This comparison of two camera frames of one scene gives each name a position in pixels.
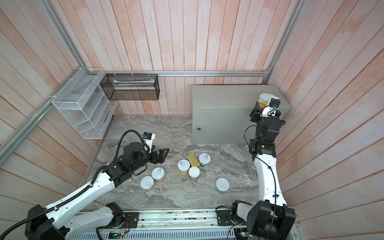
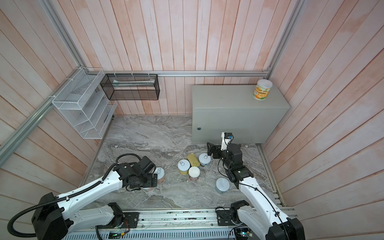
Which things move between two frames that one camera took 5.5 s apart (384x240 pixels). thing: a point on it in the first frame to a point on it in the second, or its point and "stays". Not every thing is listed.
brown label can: [158, 174] stays
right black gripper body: [256, 115] to [220, 154]
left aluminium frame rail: [7, 145] stays
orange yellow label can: [264, 100] to [262, 89]
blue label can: [204, 159] stays
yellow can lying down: [193, 160] stays
